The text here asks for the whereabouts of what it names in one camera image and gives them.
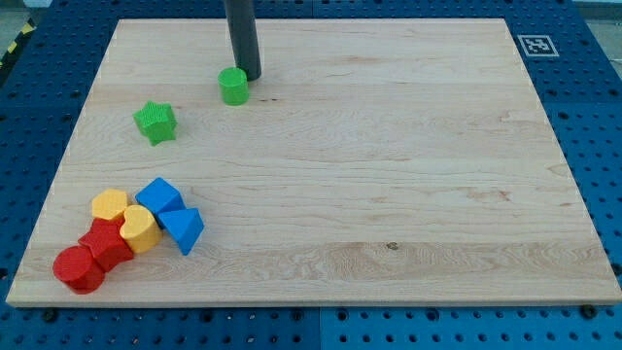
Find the blue triangle block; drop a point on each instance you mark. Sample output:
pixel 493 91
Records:
pixel 185 226

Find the yellow heart block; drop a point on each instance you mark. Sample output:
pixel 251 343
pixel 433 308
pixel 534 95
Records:
pixel 140 230

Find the red pentagon block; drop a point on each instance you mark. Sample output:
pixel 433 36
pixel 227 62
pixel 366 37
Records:
pixel 105 243

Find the red cylinder block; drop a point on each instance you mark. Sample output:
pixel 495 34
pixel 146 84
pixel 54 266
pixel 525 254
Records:
pixel 78 270

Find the yellow black hazard tape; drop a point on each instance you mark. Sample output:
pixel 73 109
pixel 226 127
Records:
pixel 17 46

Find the green cylinder block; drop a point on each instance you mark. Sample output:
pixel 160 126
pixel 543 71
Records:
pixel 233 86

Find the yellow hexagon block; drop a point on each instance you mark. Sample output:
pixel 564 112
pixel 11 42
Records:
pixel 109 204

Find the green star block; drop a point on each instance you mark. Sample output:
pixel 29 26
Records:
pixel 156 121

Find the white fiducial marker tag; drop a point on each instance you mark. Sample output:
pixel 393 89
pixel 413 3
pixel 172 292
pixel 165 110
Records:
pixel 537 45

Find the blue cube block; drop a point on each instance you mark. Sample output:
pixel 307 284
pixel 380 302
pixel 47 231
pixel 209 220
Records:
pixel 160 196

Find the light wooden board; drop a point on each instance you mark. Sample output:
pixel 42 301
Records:
pixel 402 162

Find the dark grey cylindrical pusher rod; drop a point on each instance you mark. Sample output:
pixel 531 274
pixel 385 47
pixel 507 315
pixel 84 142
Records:
pixel 241 21

